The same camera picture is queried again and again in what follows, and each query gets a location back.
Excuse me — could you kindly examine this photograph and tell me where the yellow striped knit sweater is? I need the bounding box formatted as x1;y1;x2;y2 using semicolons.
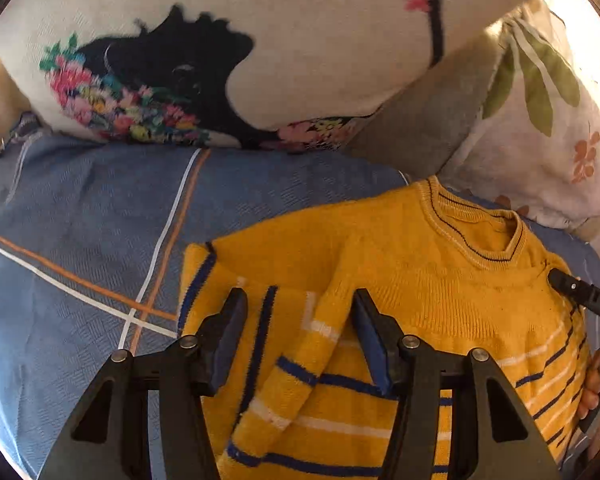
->
178;178;588;479

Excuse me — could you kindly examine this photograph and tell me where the right hand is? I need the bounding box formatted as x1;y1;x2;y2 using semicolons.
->
577;349;600;460

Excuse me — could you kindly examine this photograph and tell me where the blue plaid bed sheet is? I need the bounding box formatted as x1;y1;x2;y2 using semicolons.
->
0;112;600;480

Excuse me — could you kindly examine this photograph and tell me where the white leaf print pillow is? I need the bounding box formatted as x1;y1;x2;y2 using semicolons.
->
439;6;600;229

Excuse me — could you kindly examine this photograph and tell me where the white cushion with black silhouette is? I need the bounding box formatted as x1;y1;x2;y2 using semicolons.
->
0;0;526;151

